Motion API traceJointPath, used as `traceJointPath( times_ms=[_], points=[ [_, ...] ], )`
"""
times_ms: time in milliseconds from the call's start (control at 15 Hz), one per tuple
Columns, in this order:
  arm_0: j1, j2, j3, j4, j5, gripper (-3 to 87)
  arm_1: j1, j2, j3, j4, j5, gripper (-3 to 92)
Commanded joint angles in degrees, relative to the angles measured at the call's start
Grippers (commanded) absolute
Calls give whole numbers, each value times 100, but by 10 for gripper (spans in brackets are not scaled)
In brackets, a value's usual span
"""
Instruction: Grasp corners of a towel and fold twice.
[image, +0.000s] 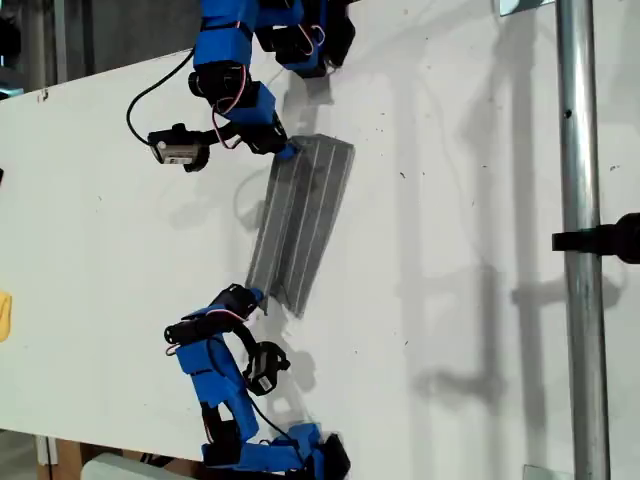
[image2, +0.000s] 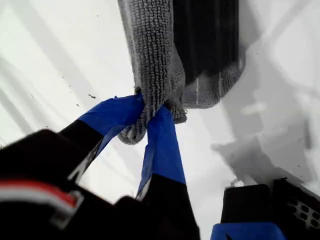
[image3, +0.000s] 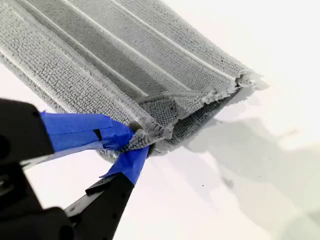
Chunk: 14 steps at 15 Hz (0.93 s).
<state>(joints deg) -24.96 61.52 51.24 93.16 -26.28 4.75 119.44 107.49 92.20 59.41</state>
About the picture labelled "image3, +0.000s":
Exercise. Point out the grey striped towel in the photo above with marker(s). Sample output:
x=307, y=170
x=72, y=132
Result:
x=125, y=62

